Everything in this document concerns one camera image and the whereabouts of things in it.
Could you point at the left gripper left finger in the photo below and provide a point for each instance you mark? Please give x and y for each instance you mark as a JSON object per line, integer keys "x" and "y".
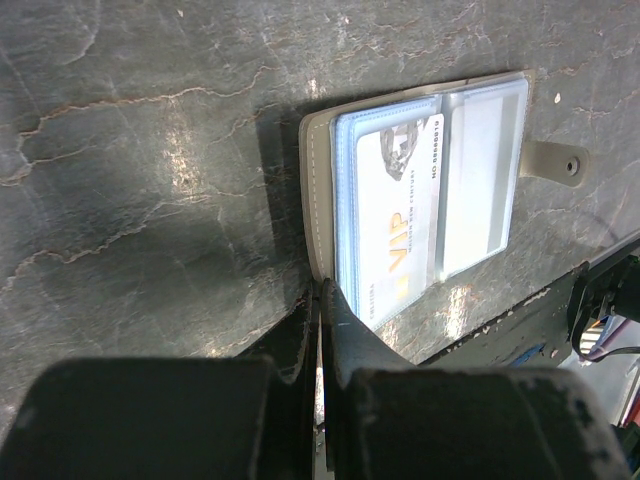
{"x": 287, "y": 445}

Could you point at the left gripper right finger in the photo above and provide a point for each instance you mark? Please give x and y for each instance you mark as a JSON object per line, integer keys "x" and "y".
{"x": 347, "y": 346}

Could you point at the grey card holder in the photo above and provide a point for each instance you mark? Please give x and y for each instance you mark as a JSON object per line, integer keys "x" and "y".
{"x": 327, "y": 151}

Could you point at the white numbered card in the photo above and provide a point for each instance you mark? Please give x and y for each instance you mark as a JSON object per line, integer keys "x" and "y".
{"x": 398, "y": 186}

